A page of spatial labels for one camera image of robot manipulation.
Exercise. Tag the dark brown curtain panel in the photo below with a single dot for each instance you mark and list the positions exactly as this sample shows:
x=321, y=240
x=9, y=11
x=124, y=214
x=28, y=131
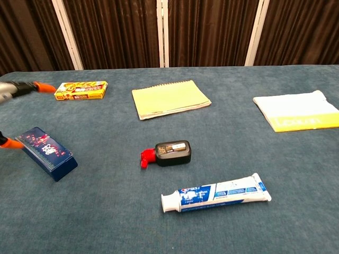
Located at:
x=29, y=34
x=209, y=33
x=114, y=34
x=299, y=31

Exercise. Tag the blue felt table cover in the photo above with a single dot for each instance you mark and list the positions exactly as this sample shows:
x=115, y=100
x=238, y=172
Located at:
x=169, y=227

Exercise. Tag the black bottle red cap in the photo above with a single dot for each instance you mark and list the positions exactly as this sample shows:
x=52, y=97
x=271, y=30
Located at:
x=173, y=153

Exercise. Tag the yellow spiral notepad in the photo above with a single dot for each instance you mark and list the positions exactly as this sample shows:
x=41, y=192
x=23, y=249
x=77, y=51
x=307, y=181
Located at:
x=169, y=99

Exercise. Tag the white partition frame post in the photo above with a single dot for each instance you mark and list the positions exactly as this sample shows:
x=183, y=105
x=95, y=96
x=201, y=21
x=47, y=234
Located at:
x=255, y=33
x=162, y=33
x=67, y=34

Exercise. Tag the yellow red snack box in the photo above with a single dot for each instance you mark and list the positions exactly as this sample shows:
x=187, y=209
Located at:
x=82, y=91

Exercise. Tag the white blue toothpaste tube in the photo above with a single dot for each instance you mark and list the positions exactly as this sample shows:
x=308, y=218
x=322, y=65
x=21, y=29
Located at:
x=219, y=194

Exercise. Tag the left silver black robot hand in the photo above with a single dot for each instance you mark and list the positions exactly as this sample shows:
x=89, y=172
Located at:
x=23, y=87

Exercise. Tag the white yellow booklet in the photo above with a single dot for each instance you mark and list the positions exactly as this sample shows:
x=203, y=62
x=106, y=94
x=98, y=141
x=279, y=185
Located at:
x=296, y=111

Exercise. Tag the blue and white box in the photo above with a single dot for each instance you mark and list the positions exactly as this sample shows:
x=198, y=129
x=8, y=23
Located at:
x=46, y=150

